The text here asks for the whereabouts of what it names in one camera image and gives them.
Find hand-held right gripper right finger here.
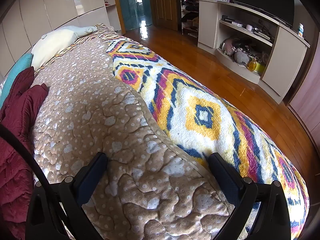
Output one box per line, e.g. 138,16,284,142
208,152,292,240

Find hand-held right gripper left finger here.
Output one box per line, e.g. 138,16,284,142
25,152,108,240

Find maroon puffer jacket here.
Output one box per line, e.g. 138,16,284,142
0,66,49,240

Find beige quilted bedspread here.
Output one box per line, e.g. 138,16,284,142
30,39,237,240

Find patterned fleece blanket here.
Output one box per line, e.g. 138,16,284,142
34,24,310,240

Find yellow container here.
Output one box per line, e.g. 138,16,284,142
246,57,266,74

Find small grey plush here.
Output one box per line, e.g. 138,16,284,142
234,50,250,65

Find pink wardrobe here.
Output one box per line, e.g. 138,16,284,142
287,30,320,143

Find pink soft bag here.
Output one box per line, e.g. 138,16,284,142
223,38,239,55

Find teal pillow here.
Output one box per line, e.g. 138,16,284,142
0,53,34,108

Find cream pillow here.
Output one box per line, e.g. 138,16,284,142
31,29,78,70

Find grey plush toy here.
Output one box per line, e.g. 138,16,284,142
61,25,98,37

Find white television cabinet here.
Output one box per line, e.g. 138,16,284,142
196,0,310,104

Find cluttered shoe rack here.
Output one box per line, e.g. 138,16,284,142
179,0,218,37

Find teal glass door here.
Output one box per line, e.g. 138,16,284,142
116,0,153,30

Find glossy white wardrobe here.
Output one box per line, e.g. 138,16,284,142
0,0,110,80

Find wooden door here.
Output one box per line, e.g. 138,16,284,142
150,0,179,30

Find black cable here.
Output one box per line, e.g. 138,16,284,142
0,124,75,240

